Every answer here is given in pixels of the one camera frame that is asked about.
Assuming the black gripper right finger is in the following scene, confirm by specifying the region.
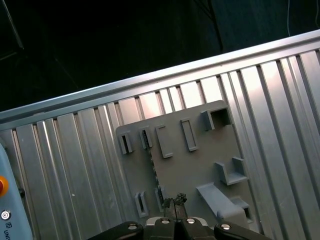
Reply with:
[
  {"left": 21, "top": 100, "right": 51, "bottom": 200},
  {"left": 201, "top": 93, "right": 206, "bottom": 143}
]
[{"left": 174, "top": 191, "right": 272, "bottom": 240}]

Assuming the pale blue teach pendant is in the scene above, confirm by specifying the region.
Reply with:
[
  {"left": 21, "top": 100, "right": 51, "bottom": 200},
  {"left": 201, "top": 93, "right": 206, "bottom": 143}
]
[{"left": 0, "top": 139, "right": 35, "bottom": 240}]

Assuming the grey parts rack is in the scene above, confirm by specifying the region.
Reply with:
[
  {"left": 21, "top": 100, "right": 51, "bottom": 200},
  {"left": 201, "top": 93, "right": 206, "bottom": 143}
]
[{"left": 116, "top": 99, "right": 257, "bottom": 240}]

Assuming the blue RAM stick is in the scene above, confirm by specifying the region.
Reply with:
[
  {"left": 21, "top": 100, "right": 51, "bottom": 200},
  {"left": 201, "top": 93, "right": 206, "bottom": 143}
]
[{"left": 142, "top": 129, "right": 167, "bottom": 213}]

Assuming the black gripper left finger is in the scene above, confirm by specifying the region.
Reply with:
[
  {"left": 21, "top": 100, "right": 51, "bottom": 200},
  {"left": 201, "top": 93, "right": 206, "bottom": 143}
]
[{"left": 87, "top": 197, "right": 176, "bottom": 240}]

